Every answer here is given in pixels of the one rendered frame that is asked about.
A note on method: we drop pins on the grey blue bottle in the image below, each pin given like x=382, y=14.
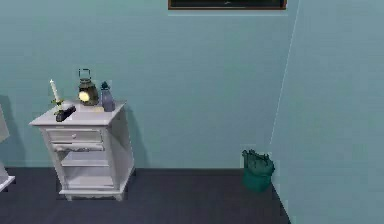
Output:
x=107, y=99

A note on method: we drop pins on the dark green bin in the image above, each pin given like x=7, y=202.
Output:
x=256, y=171

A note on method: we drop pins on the white bedside table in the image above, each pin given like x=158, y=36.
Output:
x=83, y=136

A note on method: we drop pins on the black and white small object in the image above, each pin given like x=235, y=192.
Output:
x=65, y=111

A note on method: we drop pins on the white candle with holder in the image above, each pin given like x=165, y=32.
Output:
x=55, y=93

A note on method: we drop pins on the white furniture piece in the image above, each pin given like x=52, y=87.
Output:
x=3, y=160

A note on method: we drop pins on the dark framed wall picture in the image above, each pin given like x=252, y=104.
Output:
x=226, y=3

